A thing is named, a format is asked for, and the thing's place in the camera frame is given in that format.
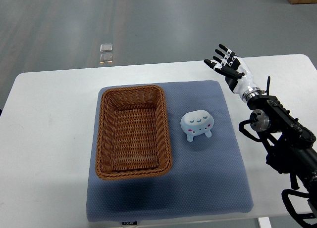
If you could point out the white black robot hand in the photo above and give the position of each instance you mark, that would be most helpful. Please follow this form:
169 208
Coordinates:
237 74

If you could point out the light blue toy figure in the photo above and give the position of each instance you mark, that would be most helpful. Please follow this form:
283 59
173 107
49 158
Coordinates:
196 123

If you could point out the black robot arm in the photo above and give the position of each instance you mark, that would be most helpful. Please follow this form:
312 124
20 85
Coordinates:
289 147

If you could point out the brown wicker basket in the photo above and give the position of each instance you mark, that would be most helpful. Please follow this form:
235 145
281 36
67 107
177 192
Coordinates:
133 135

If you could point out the blue grey cushion mat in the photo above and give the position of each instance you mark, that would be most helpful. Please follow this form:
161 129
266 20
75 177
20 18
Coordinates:
207 176

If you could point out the lower metal floor plate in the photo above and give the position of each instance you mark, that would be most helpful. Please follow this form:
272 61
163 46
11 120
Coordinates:
106 58

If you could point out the metal floor plate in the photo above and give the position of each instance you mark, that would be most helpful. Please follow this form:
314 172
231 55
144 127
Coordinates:
106 47
106 58

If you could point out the upper metal floor plate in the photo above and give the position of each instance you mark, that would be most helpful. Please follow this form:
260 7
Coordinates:
106 47

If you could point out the white table leg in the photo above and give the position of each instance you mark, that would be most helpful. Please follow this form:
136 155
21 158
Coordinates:
264 222

